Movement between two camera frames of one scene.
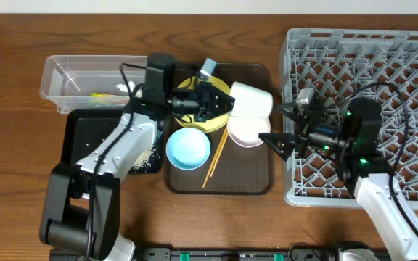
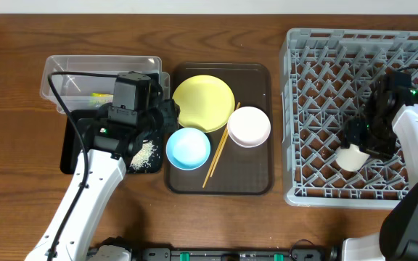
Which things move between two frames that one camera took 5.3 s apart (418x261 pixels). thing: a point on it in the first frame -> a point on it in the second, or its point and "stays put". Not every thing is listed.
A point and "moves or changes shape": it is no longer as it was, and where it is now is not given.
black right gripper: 302,127 -> 356,137
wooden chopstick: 220,152 stays put
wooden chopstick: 215,158 stays put
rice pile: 141,163 stays put
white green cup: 250,101 moves or changes shape
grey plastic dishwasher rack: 399,69 stays put
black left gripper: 205,104 -> 169,114
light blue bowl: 188,148 stays put
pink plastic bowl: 244,130 stays put
